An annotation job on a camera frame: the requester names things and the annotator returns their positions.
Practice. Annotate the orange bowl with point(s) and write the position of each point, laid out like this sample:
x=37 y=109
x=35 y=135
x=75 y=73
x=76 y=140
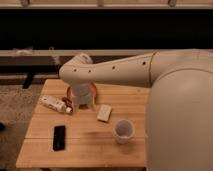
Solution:
x=93 y=88

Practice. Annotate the white bottle with red cap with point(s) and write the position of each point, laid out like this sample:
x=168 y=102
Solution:
x=55 y=104

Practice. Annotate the black rectangular remote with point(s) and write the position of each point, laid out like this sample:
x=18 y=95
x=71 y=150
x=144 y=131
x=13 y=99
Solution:
x=59 y=138

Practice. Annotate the long grey bench rail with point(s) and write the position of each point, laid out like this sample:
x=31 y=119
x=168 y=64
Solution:
x=51 y=57

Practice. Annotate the wooden table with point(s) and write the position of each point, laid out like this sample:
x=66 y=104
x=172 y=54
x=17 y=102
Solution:
x=89 y=143

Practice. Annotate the white rectangular block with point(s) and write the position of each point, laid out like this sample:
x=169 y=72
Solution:
x=104 y=113

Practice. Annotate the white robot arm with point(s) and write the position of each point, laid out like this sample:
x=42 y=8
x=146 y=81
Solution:
x=179 y=111

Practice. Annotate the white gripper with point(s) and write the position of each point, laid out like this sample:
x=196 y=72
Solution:
x=81 y=94

